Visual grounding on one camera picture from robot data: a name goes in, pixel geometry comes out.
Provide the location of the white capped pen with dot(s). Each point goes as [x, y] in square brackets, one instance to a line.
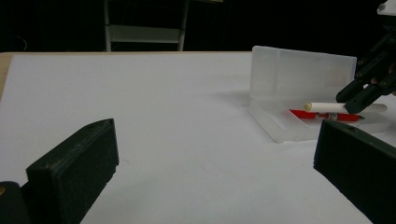
[327, 107]

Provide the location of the red retractable pen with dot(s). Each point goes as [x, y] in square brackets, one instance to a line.
[306, 114]

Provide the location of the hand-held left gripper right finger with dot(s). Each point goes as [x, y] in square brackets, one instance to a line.
[361, 168]

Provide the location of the white table sheet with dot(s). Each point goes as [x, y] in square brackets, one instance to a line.
[186, 124]

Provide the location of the translucent plastic pencil box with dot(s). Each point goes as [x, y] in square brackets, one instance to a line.
[295, 74]

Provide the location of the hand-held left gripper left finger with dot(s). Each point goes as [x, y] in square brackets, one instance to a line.
[71, 174]

